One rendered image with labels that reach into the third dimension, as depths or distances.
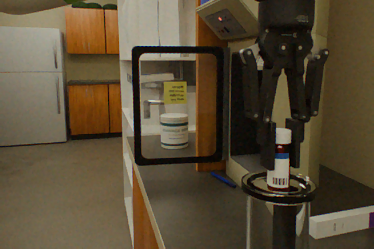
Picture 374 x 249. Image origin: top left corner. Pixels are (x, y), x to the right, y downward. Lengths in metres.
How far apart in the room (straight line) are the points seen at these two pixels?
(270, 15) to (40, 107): 5.39
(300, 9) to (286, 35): 0.04
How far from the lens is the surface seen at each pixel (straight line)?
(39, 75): 5.70
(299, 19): 0.46
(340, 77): 1.34
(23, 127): 5.83
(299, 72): 0.49
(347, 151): 1.34
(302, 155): 0.94
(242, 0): 0.83
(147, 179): 1.17
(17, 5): 0.63
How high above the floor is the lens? 1.35
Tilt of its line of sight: 8 degrees down
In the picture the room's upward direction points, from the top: straight up
